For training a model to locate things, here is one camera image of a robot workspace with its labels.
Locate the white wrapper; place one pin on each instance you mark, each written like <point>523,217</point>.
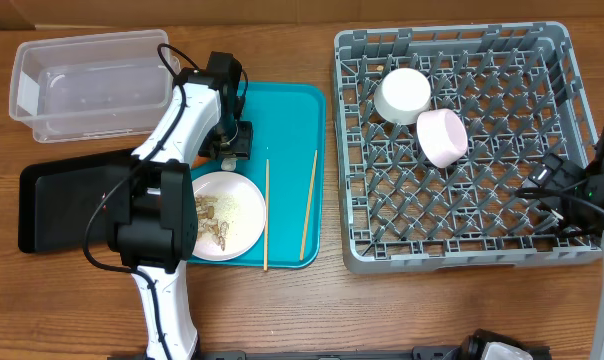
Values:
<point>229,164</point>

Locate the right wooden chopstick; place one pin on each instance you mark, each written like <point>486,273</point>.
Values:
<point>308,206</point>

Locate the clear plastic bin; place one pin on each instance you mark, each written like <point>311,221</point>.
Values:
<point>90,86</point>

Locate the black plastic tray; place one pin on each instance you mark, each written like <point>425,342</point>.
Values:
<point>57,199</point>

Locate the orange carrot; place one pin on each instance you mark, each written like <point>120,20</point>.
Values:
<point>199,161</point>

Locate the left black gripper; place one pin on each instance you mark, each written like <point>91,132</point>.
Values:
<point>240,148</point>

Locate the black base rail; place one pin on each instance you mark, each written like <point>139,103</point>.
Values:
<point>417,353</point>

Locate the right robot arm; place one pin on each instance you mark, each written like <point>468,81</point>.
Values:
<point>591,196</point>

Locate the grey dishwasher rack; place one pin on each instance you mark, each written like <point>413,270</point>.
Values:
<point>519,92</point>

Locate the left wooden chopstick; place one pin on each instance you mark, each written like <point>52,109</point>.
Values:
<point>267,208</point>

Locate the white bowl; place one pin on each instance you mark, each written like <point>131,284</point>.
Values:
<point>402,96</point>

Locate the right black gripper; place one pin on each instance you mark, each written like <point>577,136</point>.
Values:
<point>561,179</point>

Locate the wooden chopstick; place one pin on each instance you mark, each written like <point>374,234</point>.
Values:
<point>308,206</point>
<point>267,208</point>

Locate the white plate with food scraps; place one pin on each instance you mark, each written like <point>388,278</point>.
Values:
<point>231,215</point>

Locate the teal serving tray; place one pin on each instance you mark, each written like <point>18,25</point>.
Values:
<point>289,124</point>

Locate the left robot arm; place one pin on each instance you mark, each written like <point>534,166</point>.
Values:
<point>150,214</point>

